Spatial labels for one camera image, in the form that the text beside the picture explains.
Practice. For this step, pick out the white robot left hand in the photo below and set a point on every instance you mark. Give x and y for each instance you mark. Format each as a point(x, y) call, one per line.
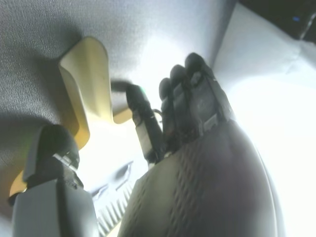
point(209, 185)

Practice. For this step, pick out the cream plastic dustpan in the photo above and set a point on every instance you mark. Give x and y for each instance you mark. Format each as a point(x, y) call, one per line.
point(91, 74)

